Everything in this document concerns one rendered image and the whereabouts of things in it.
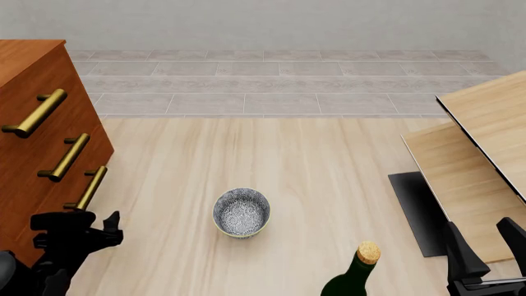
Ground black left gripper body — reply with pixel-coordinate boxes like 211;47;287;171
32;228;108;270

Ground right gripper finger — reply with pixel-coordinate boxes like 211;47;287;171
496;216;526;276
445;220;491;279

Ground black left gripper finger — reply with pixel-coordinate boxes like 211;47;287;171
89;210;125;252

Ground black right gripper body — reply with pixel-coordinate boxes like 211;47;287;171
446;272;526;296

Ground red-brown wooden cabinet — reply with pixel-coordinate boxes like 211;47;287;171
0;39;116;268

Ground pale wooden shelf unit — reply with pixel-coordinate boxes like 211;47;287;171
399;69;526;265

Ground green bottle with cork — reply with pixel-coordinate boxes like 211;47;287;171
320;240;382;296

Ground patterned grey bowl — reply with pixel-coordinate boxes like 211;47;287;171
211;187;272;240

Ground small brass drawer handle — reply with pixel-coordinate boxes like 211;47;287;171
62;165;108;212

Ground medium brass drawer handle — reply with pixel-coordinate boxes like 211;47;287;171
37;132;91;183

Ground large brass drawer handle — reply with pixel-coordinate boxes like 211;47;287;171
1;88;68;139

